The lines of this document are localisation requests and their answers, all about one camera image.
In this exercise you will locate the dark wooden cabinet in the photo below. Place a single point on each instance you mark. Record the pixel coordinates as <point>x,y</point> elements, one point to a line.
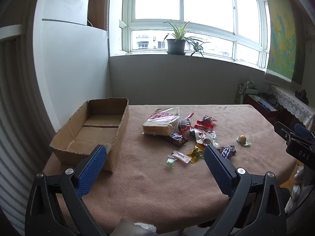
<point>260,108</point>

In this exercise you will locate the white framed window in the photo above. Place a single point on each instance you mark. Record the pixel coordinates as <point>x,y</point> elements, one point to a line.
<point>196,5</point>

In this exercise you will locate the small dark candy packet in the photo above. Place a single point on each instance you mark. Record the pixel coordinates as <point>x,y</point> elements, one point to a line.
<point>227,151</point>

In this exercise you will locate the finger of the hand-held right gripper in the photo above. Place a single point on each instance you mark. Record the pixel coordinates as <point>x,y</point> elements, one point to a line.
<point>303,130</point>
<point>284,130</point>

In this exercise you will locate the chocolate bar with blue lettering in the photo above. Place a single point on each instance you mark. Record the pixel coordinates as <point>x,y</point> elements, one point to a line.
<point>179,139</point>

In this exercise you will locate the blue object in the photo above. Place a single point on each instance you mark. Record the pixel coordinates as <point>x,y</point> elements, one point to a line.
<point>264,103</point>

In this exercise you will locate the green printed box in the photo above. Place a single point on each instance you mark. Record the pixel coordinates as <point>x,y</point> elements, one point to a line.
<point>252,84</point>

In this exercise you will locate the brown wooden panel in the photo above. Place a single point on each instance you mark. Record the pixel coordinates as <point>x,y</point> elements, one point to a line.
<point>97,7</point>

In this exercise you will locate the white cabinet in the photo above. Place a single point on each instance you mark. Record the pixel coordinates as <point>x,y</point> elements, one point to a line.
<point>73,66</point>

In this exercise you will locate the red and dark snack packet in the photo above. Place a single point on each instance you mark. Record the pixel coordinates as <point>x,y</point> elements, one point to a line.
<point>208,119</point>

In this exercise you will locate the pink white sachet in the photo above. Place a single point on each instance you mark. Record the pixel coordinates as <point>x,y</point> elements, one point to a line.
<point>181,156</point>

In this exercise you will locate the green patterned bag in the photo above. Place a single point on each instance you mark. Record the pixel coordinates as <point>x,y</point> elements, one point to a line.
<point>240,93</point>

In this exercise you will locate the potted spider plant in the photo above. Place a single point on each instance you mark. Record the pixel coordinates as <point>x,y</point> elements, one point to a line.
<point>176,45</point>

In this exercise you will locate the green candy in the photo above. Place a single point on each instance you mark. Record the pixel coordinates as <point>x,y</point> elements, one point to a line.
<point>170,162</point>

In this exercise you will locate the green yellow wall poster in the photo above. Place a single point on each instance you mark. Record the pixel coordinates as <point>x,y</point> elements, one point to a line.
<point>283,41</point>

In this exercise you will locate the dark figurine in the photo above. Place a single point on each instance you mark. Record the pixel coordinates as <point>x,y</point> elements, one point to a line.
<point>302,95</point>

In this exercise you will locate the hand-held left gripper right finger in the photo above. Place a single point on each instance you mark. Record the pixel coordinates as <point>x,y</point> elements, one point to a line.
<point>216,167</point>

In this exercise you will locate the small dark snack clear wrapper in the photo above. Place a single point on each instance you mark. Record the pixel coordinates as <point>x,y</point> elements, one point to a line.
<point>184,125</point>

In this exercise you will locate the white ribbed panel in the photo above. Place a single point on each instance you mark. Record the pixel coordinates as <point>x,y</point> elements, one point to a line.
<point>17,127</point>

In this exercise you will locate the white lace cloth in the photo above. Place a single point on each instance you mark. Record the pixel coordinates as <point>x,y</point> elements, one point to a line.
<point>290,100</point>

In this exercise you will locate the person's right hand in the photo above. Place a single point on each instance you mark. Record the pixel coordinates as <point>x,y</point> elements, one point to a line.
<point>296,191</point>

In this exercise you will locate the brown cardboard box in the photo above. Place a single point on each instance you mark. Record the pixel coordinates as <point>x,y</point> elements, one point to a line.
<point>98,125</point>

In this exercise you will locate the sandwich bread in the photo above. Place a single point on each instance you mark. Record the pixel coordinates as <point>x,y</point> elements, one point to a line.
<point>160,126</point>

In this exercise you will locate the yellow ball candy clear wrapper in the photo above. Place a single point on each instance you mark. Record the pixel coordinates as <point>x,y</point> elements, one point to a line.
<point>243,139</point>

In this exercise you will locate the clear packet of dark snacks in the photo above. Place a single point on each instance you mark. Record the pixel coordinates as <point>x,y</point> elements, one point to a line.
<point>206,139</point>

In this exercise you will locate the yellow snack packet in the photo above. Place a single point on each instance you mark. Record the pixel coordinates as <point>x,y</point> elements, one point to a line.
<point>195,153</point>

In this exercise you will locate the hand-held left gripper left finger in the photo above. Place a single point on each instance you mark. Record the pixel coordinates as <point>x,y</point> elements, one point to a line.
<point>92,169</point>

